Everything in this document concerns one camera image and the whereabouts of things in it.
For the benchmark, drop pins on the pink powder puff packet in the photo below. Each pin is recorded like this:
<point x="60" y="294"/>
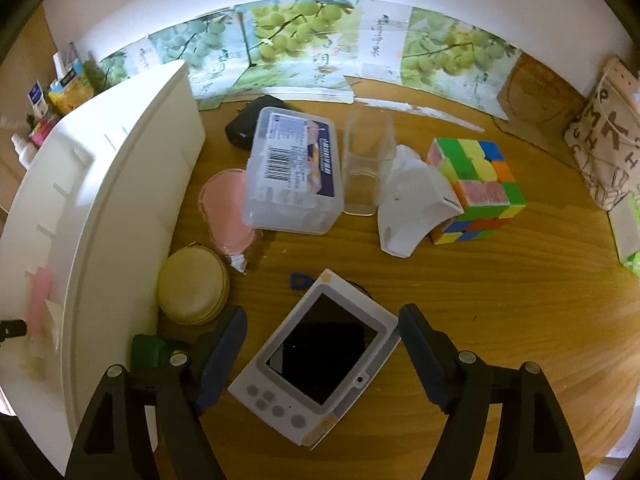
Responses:
<point x="225" y="215"/>

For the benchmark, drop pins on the gold round compact case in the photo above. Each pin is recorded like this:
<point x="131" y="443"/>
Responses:
<point x="192" y="285"/>

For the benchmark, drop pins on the white torn tape strip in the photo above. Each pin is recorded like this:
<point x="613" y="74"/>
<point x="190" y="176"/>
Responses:
<point x="425" y="110"/>

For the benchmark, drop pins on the clear plastic cup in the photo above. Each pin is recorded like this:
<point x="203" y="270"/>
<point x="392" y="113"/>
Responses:
<point x="367" y="160"/>

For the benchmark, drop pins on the white plastic organizer bin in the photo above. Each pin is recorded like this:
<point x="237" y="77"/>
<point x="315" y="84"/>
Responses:
<point x="125" y="185"/>

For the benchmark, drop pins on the white small dispenser box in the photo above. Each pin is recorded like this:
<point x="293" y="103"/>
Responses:
<point x="410" y="210"/>

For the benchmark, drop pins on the dark blue small box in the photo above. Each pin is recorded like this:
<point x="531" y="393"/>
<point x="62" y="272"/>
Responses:
<point x="39" y="97"/>

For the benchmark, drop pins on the colourful puzzle cube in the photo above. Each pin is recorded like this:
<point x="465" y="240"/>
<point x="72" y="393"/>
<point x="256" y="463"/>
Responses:
<point x="480" y="180"/>

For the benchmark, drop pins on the printed fabric bag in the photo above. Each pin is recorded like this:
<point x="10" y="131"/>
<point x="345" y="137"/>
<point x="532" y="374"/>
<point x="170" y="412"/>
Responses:
<point x="607" y="130"/>

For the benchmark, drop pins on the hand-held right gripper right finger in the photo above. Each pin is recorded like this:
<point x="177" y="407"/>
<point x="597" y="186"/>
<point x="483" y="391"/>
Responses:
<point x="425" y="355"/>

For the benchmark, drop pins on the green jar gold lid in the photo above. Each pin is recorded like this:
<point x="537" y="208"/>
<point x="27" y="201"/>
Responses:
<point x="147" y="352"/>

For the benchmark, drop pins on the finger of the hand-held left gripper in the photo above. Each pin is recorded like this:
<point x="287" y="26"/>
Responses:
<point x="12" y="331"/>

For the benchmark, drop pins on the white spray bottle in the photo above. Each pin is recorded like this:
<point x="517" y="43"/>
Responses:
<point x="22" y="149"/>

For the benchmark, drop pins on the brown cardboard sheet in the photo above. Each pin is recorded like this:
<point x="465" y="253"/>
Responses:
<point x="537" y="105"/>

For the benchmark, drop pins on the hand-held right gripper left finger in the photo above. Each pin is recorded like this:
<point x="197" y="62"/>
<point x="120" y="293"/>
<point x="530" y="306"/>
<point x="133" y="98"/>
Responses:
<point x="220" y="355"/>

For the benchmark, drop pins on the black plug charger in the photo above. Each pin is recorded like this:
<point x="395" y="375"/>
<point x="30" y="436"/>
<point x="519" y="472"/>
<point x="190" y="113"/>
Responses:
<point x="240" y="125"/>

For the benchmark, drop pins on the green tissue pack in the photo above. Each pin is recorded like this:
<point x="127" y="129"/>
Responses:
<point x="629" y="240"/>

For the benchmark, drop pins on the clear plastic labelled box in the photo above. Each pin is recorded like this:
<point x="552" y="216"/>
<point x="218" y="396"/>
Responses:
<point x="290" y="170"/>

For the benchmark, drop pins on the white digital camera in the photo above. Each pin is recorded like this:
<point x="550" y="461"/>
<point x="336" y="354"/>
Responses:
<point x="320" y="350"/>

